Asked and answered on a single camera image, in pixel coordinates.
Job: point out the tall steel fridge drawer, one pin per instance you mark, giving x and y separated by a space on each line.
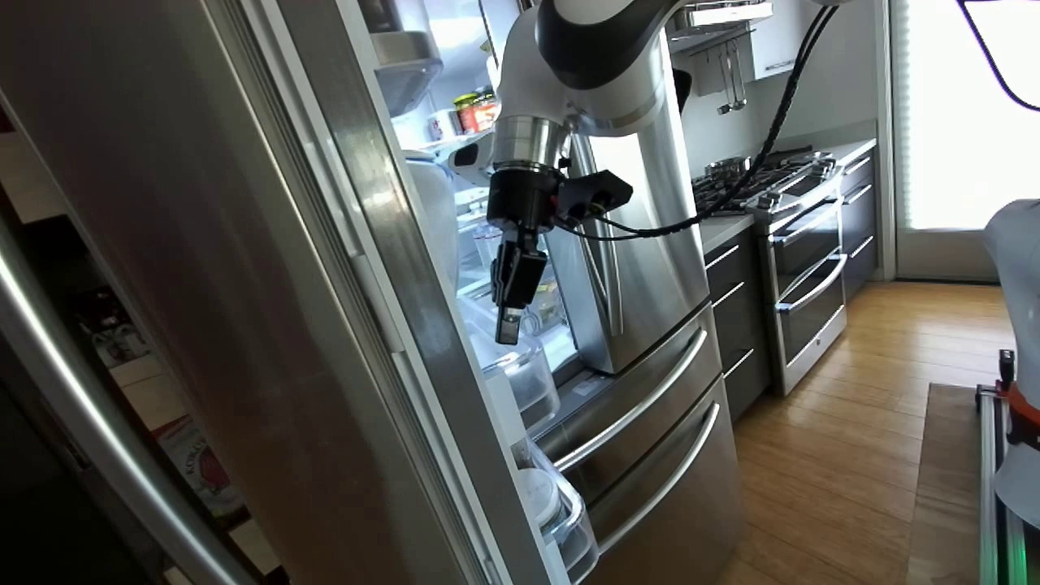
670 498

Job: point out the dark base cabinet with drawers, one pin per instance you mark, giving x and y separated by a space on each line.
740 325

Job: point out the brown floor mat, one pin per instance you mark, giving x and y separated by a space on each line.
942 489

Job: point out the plain steel fridge door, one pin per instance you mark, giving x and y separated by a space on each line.
650 215

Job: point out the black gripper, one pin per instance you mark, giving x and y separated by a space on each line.
525 196

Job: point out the stainless steel gas range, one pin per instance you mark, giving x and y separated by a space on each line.
807 262

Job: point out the steel fridge door with dispenser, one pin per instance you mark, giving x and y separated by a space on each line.
216 215

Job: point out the bright glass patio door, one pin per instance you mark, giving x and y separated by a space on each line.
954 162

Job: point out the grey kitchen countertop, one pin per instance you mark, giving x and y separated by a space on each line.
722 229

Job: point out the narrow steel fridge drawer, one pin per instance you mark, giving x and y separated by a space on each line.
638 402

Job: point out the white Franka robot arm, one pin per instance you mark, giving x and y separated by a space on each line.
605 52

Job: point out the black post with red band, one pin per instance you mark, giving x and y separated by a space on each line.
1008 390

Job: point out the metal robot stand frame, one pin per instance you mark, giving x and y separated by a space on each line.
992 509

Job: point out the dark cabinet beside range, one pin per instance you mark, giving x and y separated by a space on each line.
863 215

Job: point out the white wall cabinet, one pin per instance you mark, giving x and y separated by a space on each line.
781 51

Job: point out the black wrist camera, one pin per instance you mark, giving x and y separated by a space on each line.
600 196

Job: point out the fridge cabinet with white interior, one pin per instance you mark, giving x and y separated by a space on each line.
467 52

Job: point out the red jar in fridge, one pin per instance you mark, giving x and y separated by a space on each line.
474 113

